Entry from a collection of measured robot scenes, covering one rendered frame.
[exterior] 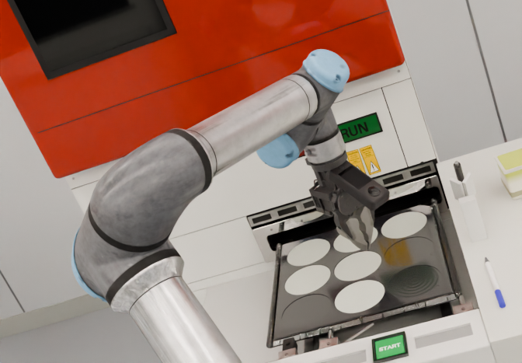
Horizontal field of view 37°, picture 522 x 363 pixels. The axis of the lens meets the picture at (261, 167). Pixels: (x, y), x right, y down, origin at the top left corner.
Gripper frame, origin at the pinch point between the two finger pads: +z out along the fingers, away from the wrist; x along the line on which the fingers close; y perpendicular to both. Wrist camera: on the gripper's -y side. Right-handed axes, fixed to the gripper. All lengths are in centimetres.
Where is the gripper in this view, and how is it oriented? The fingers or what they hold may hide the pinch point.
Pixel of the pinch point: (367, 245)
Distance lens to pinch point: 154.7
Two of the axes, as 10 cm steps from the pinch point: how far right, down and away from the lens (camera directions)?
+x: -7.4, 5.1, -4.4
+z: 3.6, 8.5, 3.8
